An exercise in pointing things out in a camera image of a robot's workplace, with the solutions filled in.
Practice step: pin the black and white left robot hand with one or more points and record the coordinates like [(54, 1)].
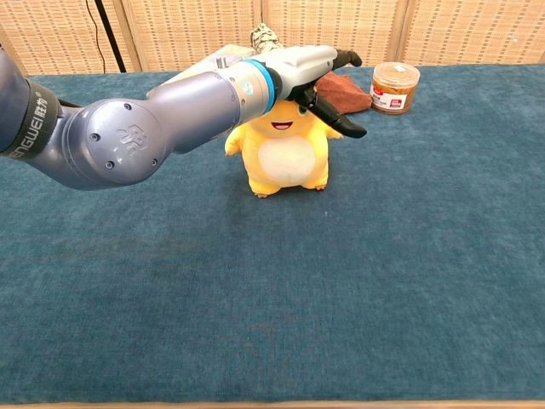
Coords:
[(304, 68)]

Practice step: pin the yellow duck plush toy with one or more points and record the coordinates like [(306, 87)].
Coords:
[(281, 162)]

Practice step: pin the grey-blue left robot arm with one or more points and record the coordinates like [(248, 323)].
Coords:
[(127, 136)]

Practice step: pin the brown cloth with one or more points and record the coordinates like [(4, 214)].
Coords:
[(349, 93)]

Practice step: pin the red-label jar with brown contents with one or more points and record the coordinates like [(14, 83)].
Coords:
[(394, 89)]

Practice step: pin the bamboo folding screen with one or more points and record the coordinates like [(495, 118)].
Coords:
[(447, 30)]

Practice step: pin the black tripod stand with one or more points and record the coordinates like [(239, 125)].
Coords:
[(110, 38)]

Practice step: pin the blue table mat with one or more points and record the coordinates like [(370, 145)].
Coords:
[(272, 277)]

